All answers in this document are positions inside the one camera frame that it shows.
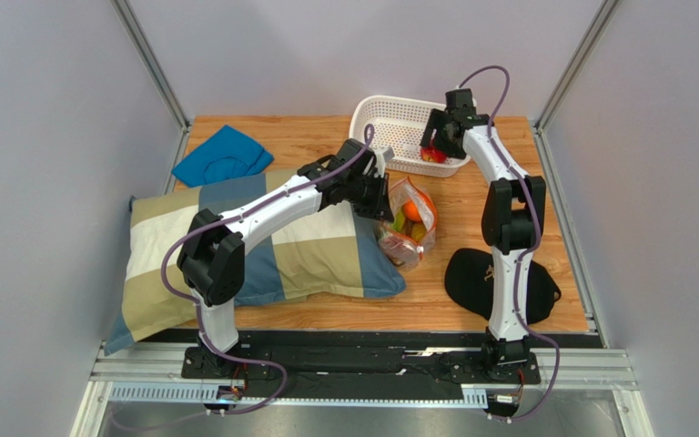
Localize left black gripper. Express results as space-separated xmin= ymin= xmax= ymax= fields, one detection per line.
xmin=345 ymin=172 xmax=395 ymax=224

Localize right aluminium frame post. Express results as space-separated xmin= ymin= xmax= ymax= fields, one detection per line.
xmin=534 ymin=0 xmax=622 ymax=132

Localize fake red apple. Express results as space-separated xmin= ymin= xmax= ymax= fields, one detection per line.
xmin=420 ymin=147 xmax=448 ymax=164

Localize blue folded cloth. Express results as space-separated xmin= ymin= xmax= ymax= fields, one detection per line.
xmin=171 ymin=125 xmax=274 ymax=188

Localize black baseball cap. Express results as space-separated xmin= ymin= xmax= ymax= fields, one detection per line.
xmin=444 ymin=248 xmax=562 ymax=324

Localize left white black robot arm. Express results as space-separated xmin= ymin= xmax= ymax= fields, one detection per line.
xmin=164 ymin=133 xmax=394 ymax=358

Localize fake orange fruit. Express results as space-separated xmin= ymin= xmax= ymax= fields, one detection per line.
xmin=401 ymin=200 xmax=429 ymax=223

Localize clear orange zip bag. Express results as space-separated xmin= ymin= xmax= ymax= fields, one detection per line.
xmin=377 ymin=177 xmax=439 ymax=270

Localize checked blue beige pillow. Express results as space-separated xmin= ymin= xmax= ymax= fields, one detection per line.
xmin=104 ymin=164 xmax=409 ymax=356

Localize white perforated plastic basket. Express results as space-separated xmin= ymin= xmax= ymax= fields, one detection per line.
xmin=348 ymin=95 xmax=471 ymax=178

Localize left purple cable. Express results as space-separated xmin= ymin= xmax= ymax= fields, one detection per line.
xmin=160 ymin=123 xmax=378 ymax=417

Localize left aluminium frame post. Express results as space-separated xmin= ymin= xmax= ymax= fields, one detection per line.
xmin=110 ymin=0 xmax=191 ymax=132

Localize aluminium slotted rail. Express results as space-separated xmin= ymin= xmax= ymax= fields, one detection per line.
xmin=108 ymin=382 xmax=488 ymax=409

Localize fake yellow green fruit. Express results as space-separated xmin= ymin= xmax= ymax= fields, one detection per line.
xmin=392 ymin=209 xmax=428 ymax=243

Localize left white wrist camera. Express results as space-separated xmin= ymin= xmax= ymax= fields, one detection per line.
xmin=374 ymin=146 xmax=395 ymax=174

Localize aluminium frame post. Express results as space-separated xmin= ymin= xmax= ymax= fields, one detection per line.
xmin=110 ymin=0 xmax=191 ymax=132
xmin=534 ymin=0 xmax=622 ymax=132

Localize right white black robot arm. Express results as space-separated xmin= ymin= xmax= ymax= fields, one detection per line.
xmin=420 ymin=88 xmax=546 ymax=370

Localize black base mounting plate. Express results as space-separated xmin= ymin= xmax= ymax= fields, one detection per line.
xmin=137 ymin=329 xmax=603 ymax=401

